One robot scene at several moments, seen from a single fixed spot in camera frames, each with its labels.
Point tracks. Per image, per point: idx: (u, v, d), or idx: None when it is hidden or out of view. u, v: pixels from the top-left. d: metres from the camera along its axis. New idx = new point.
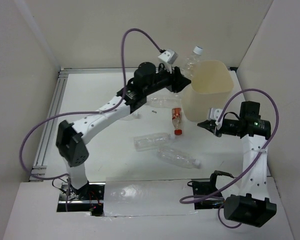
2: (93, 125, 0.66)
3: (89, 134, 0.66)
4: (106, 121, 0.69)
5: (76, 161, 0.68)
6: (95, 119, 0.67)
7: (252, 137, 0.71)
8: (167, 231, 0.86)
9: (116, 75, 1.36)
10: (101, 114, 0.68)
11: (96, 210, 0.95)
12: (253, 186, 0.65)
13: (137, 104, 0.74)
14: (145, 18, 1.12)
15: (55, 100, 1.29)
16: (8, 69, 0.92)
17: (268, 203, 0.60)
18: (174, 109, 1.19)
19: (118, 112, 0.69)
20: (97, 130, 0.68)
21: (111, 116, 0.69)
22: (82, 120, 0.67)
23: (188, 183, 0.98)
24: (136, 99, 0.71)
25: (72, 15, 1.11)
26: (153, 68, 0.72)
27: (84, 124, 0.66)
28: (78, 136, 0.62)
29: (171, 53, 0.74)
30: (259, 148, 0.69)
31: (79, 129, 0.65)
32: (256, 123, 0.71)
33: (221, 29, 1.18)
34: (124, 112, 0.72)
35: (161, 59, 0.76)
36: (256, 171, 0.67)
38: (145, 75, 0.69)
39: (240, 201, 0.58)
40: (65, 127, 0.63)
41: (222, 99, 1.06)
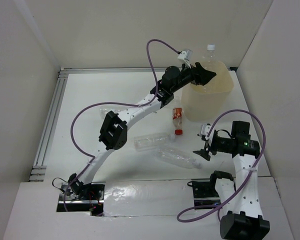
2: (134, 116, 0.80)
3: (130, 124, 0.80)
4: (143, 113, 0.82)
5: (118, 145, 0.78)
6: (135, 111, 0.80)
7: (242, 156, 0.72)
8: (168, 231, 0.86)
9: (116, 75, 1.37)
10: (140, 107, 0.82)
11: (95, 210, 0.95)
12: (246, 205, 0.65)
13: (167, 101, 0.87)
14: (145, 19, 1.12)
15: (55, 100, 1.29)
16: (8, 69, 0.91)
17: (261, 220, 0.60)
18: (175, 109, 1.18)
19: (152, 106, 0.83)
20: (136, 120, 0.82)
21: (147, 109, 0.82)
22: (125, 111, 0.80)
23: (188, 183, 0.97)
24: (166, 96, 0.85)
25: (73, 14, 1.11)
26: (179, 71, 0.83)
27: (127, 114, 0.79)
28: (124, 124, 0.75)
29: (187, 51, 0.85)
30: (250, 168, 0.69)
31: (124, 118, 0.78)
32: (245, 143, 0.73)
33: (221, 29, 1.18)
34: (156, 107, 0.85)
35: (180, 59, 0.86)
36: (249, 189, 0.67)
38: (172, 78, 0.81)
39: (234, 220, 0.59)
40: (112, 116, 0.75)
41: (221, 99, 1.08)
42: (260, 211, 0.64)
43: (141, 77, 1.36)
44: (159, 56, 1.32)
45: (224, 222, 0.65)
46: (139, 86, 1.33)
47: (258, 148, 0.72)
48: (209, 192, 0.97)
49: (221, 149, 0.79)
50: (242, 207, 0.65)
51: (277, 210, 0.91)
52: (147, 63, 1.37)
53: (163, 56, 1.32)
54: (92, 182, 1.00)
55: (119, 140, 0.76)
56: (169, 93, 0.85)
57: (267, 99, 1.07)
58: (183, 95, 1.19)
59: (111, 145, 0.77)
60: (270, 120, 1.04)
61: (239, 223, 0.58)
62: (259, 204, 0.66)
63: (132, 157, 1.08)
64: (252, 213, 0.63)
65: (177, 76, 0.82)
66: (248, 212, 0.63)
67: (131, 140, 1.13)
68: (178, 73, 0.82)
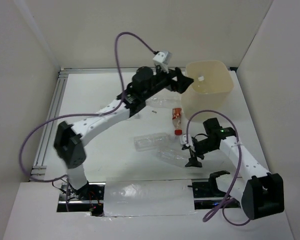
2: (92, 127, 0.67)
3: (87, 137, 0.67)
4: (105, 123, 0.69)
5: (74, 162, 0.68)
6: (94, 121, 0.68)
7: (225, 139, 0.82)
8: (168, 231, 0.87)
9: (116, 75, 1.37)
10: (101, 116, 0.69)
11: (96, 210, 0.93)
12: (252, 169, 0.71)
13: (137, 109, 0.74)
14: (145, 18, 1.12)
15: (55, 100, 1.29)
16: (8, 69, 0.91)
17: (272, 174, 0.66)
18: (175, 109, 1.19)
19: (117, 114, 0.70)
20: (96, 132, 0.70)
21: (111, 118, 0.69)
22: (81, 122, 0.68)
23: (188, 184, 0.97)
24: (135, 103, 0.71)
25: (72, 14, 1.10)
26: (152, 73, 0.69)
27: (83, 126, 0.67)
28: (77, 137, 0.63)
29: (166, 54, 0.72)
30: (236, 143, 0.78)
31: (78, 131, 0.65)
32: (222, 130, 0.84)
33: (221, 29, 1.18)
34: (124, 116, 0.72)
35: (156, 61, 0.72)
36: (246, 157, 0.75)
38: (143, 80, 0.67)
39: (252, 184, 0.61)
40: (64, 127, 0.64)
41: (222, 99, 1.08)
42: (265, 169, 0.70)
43: None
44: None
45: (248, 201, 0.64)
46: None
47: (232, 130, 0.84)
48: (209, 193, 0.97)
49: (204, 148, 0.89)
50: (251, 173, 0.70)
51: None
52: (147, 63, 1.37)
53: None
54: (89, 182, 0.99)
55: (74, 157, 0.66)
56: (140, 99, 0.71)
57: (266, 99, 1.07)
58: (183, 96, 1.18)
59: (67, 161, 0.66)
60: (270, 120, 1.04)
61: (258, 186, 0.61)
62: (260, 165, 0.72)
63: (132, 157, 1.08)
64: (260, 173, 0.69)
65: (151, 78, 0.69)
66: (258, 174, 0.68)
67: (131, 140, 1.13)
68: (151, 75, 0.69)
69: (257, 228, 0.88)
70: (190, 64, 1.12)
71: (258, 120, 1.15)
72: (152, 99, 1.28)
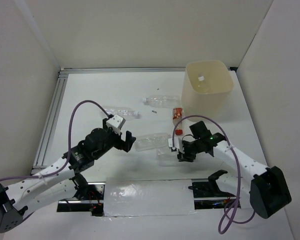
2: (29, 191, 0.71)
3: (23, 201, 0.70)
4: (45, 185, 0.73)
5: (5, 228, 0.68)
6: (32, 184, 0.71)
7: (217, 146, 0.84)
8: (168, 231, 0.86)
9: (116, 75, 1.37)
10: (41, 178, 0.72)
11: (96, 210, 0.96)
12: (251, 168, 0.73)
13: (84, 167, 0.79)
14: (145, 18, 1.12)
15: (55, 99, 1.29)
16: (8, 69, 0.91)
17: (270, 168, 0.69)
18: (176, 109, 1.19)
19: (60, 175, 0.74)
20: (34, 194, 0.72)
21: (51, 180, 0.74)
22: (19, 185, 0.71)
23: (189, 185, 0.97)
24: (81, 162, 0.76)
25: (72, 14, 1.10)
26: (105, 135, 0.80)
27: (20, 190, 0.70)
28: (9, 204, 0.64)
29: (120, 119, 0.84)
30: (228, 147, 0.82)
31: (12, 196, 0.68)
32: (211, 137, 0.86)
33: (221, 29, 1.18)
34: (68, 175, 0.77)
35: (111, 123, 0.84)
36: (242, 157, 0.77)
38: (96, 141, 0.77)
39: (256, 183, 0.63)
40: None
41: (223, 99, 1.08)
42: (263, 164, 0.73)
43: (140, 77, 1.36)
44: (159, 56, 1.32)
45: (258, 201, 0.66)
46: (139, 86, 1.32)
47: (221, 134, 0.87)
48: (209, 193, 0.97)
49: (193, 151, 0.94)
50: (252, 172, 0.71)
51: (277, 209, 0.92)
52: (147, 63, 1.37)
53: (163, 56, 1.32)
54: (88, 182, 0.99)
55: (6, 223, 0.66)
56: (87, 157, 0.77)
57: (266, 99, 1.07)
58: (183, 96, 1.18)
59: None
60: (270, 120, 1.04)
61: (262, 183, 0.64)
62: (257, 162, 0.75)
63: (131, 157, 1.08)
64: (259, 169, 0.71)
65: (102, 139, 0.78)
66: (258, 172, 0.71)
67: None
68: (103, 137, 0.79)
69: (257, 228, 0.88)
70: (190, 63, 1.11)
71: (258, 120, 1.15)
72: (152, 99, 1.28)
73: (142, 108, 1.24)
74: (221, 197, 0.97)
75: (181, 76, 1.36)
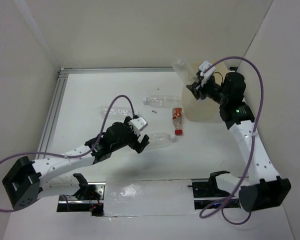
2: (54, 168, 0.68)
3: (47, 177, 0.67)
4: (68, 166, 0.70)
5: (20, 204, 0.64)
6: (57, 163, 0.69)
7: (240, 125, 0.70)
8: (168, 231, 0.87)
9: (115, 75, 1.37)
10: (66, 158, 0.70)
11: (96, 210, 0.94)
12: (262, 170, 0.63)
13: (102, 157, 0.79)
14: (145, 18, 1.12)
15: (55, 99, 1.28)
16: (8, 70, 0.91)
17: (281, 180, 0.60)
18: (175, 109, 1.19)
19: (82, 159, 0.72)
20: (57, 173, 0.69)
21: (75, 162, 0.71)
22: (44, 161, 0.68)
23: (188, 184, 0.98)
24: (101, 152, 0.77)
25: (72, 14, 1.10)
26: (126, 129, 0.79)
27: (46, 165, 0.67)
28: (34, 177, 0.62)
29: (143, 123, 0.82)
30: (251, 133, 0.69)
31: (38, 170, 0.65)
32: (237, 111, 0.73)
33: (221, 29, 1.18)
34: (88, 161, 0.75)
35: (134, 123, 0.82)
36: (258, 153, 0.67)
38: (117, 133, 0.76)
39: (258, 191, 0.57)
40: (24, 163, 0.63)
41: None
42: (276, 172, 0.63)
43: (140, 77, 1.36)
44: (159, 56, 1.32)
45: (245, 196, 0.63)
46: (139, 85, 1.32)
47: (251, 112, 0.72)
48: (209, 193, 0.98)
49: (212, 94, 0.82)
50: (260, 175, 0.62)
51: (276, 209, 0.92)
52: (147, 63, 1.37)
53: (163, 56, 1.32)
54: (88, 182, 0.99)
55: (24, 197, 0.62)
56: (106, 149, 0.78)
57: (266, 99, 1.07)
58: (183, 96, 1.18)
59: (15, 200, 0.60)
60: (270, 120, 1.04)
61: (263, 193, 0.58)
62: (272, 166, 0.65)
63: (132, 157, 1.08)
64: (270, 176, 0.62)
65: (123, 133, 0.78)
66: (266, 177, 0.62)
67: None
68: (125, 130, 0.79)
69: (256, 227, 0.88)
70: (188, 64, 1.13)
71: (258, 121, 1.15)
72: (152, 99, 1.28)
73: (141, 108, 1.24)
74: (220, 197, 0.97)
75: None
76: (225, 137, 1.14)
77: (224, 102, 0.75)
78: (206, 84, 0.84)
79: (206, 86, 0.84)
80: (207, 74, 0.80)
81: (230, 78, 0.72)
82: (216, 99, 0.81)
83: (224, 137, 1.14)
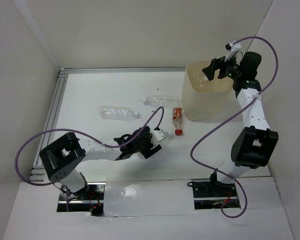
2: (93, 150, 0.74)
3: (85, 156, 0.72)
4: (102, 152, 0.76)
5: (56, 176, 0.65)
6: (96, 146, 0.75)
7: (245, 90, 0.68)
8: (168, 231, 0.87)
9: (116, 75, 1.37)
10: (103, 146, 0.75)
11: (96, 210, 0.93)
12: (254, 122, 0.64)
13: (123, 156, 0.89)
14: (145, 18, 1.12)
15: (56, 99, 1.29)
16: (9, 70, 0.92)
17: (270, 132, 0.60)
18: (175, 109, 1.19)
19: (113, 151, 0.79)
20: (91, 155, 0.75)
21: (108, 151, 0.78)
22: (87, 141, 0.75)
23: (188, 183, 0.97)
24: (126, 151, 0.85)
25: (72, 14, 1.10)
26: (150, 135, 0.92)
27: (88, 145, 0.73)
28: (80, 151, 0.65)
29: (164, 136, 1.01)
30: (253, 95, 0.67)
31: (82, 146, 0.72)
32: (247, 81, 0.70)
33: (221, 29, 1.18)
34: (115, 154, 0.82)
35: (155, 134, 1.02)
36: (255, 108, 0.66)
38: (143, 137, 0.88)
39: (245, 132, 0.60)
40: (71, 138, 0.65)
41: (222, 98, 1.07)
42: (268, 125, 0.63)
43: (141, 77, 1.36)
44: (160, 56, 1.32)
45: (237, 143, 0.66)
46: (139, 85, 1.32)
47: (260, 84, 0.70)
48: (209, 192, 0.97)
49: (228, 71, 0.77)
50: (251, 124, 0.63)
51: (276, 209, 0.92)
52: (147, 63, 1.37)
53: (164, 56, 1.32)
54: (87, 182, 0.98)
55: (65, 169, 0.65)
56: (130, 149, 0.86)
57: (266, 99, 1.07)
58: (183, 96, 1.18)
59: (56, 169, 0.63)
60: (269, 120, 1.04)
61: (250, 136, 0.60)
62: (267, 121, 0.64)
63: (132, 157, 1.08)
64: (260, 126, 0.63)
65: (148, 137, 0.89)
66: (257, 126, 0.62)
67: None
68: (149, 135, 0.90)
69: (256, 227, 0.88)
70: (189, 63, 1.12)
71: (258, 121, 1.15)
72: (152, 99, 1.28)
73: (142, 108, 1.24)
74: (221, 197, 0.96)
75: (181, 77, 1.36)
76: (225, 137, 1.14)
77: (236, 74, 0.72)
78: (226, 61, 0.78)
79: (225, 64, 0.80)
80: (236, 47, 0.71)
81: (248, 54, 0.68)
82: (231, 75, 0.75)
83: (224, 137, 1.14)
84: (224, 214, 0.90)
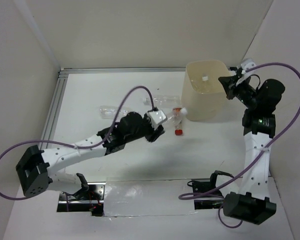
2: (63, 158, 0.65)
3: (56, 167, 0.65)
4: (78, 157, 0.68)
5: (31, 192, 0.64)
6: (67, 153, 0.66)
7: (255, 135, 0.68)
8: (167, 231, 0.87)
9: (115, 75, 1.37)
10: (75, 149, 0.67)
11: (96, 210, 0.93)
12: (253, 186, 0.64)
13: (113, 149, 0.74)
14: (145, 18, 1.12)
15: (56, 99, 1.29)
16: (9, 70, 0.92)
17: (268, 201, 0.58)
18: (174, 109, 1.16)
19: (92, 151, 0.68)
20: (66, 163, 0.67)
21: (85, 153, 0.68)
22: (54, 150, 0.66)
23: (188, 183, 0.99)
24: (114, 144, 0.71)
25: (72, 14, 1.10)
26: (141, 120, 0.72)
27: (55, 155, 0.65)
28: (42, 167, 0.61)
29: (163, 117, 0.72)
30: (261, 147, 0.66)
31: (46, 159, 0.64)
32: (260, 121, 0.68)
33: (221, 29, 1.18)
34: (99, 152, 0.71)
35: (152, 116, 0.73)
36: (259, 167, 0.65)
38: (132, 125, 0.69)
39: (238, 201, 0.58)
40: (34, 152, 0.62)
41: (221, 97, 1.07)
42: (267, 192, 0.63)
43: (141, 77, 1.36)
44: (160, 56, 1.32)
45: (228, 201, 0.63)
46: (140, 85, 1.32)
47: (274, 126, 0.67)
48: None
49: (241, 99, 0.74)
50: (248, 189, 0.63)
51: (277, 209, 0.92)
52: (147, 63, 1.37)
53: (164, 56, 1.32)
54: (87, 182, 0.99)
55: (34, 186, 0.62)
56: (120, 141, 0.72)
57: None
58: (183, 96, 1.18)
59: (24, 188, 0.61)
60: None
61: (244, 205, 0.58)
62: (267, 185, 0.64)
63: (132, 157, 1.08)
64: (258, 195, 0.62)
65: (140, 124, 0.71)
66: (256, 194, 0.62)
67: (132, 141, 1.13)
68: (140, 122, 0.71)
69: (256, 227, 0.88)
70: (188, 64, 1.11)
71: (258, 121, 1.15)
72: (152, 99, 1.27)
73: (142, 108, 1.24)
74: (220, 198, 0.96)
75: (181, 76, 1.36)
76: (225, 137, 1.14)
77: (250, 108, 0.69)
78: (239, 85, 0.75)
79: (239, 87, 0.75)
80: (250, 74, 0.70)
81: (268, 86, 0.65)
82: (245, 103, 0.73)
83: (225, 137, 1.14)
84: (223, 225, 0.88)
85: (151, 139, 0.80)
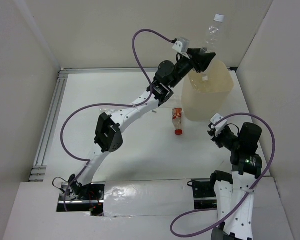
2: (128, 117, 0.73)
3: (125, 125, 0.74)
4: (138, 113, 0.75)
5: (113, 148, 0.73)
6: (129, 112, 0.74)
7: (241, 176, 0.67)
8: (167, 231, 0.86)
9: (114, 75, 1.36)
10: (134, 107, 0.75)
11: (95, 210, 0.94)
12: (237, 227, 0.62)
13: (165, 99, 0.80)
14: (145, 18, 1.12)
15: (56, 100, 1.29)
16: (8, 69, 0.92)
17: None
18: (175, 109, 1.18)
19: (148, 105, 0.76)
20: (131, 121, 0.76)
21: (143, 109, 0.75)
22: (118, 112, 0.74)
23: (188, 183, 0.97)
24: (164, 94, 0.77)
25: (73, 14, 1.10)
26: (173, 67, 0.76)
27: (120, 116, 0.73)
28: (116, 127, 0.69)
29: (181, 44, 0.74)
30: (247, 188, 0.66)
31: (116, 121, 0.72)
32: (247, 160, 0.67)
33: (221, 29, 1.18)
34: (154, 106, 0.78)
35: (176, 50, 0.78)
36: (243, 210, 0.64)
38: (167, 75, 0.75)
39: None
40: (105, 118, 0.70)
41: (221, 98, 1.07)
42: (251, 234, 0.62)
43: (140, 77, 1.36)
44: (159, 56, 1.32)
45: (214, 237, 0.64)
46: (140, 86, 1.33)
47: (261, 164, 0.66)
48: (209, 192, 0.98)
49: (226, 143, 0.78)
50: (232, 229, 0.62)
51: (276, 209, 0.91)
52: (147, 63, 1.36)
53: (164, 56, 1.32)
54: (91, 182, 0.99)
55: (113, 143, 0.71)
56: (168, 90, 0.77)
57: (266, 99, 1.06)
58: (183, 96, 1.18)
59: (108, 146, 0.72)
60: (270, 119, 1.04)
61: None
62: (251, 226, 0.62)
63: (132, 157, 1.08)
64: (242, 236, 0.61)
65: (172, 71, 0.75)
66: (239, 234, 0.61)
67: (132, 141, 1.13)
68: (173, 68, 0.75)
69: (256, 228, 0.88)
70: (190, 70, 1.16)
71: (259, 121, 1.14)
72: None
73: None
74: None
75: None
76: None
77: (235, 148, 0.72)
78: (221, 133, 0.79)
79: (220, 137, 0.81)
80: (220, 126, 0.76)
81: (247, 125, 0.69)
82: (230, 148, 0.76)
83: None
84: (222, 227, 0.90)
85: (205, 66, 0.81)
